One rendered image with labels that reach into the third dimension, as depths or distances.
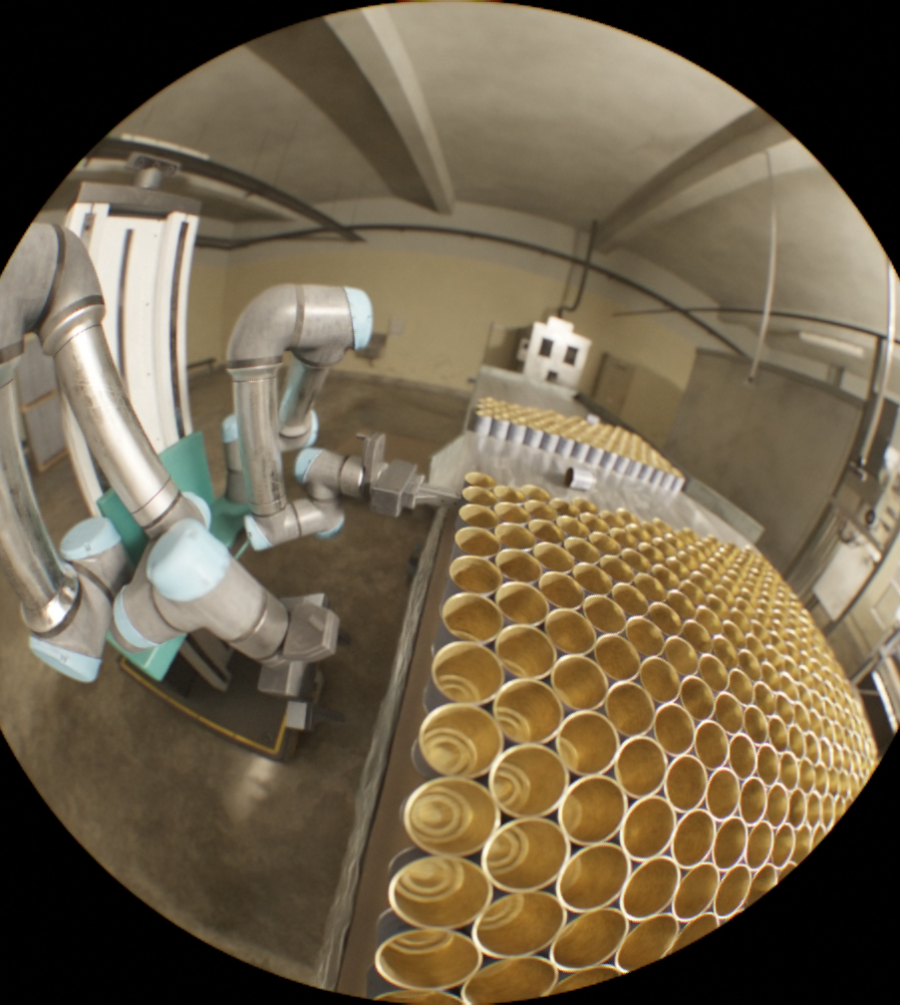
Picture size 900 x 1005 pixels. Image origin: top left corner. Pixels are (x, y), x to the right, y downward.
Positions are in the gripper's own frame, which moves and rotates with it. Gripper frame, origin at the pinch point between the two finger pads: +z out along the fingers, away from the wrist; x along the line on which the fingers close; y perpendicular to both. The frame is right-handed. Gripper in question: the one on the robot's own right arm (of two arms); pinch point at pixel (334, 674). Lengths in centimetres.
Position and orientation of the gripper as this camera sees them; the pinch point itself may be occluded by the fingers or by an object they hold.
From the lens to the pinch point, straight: 49.1
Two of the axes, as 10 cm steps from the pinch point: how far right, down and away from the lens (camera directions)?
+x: 0.7, 6.6, -7.5
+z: 2.1, 7.3, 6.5
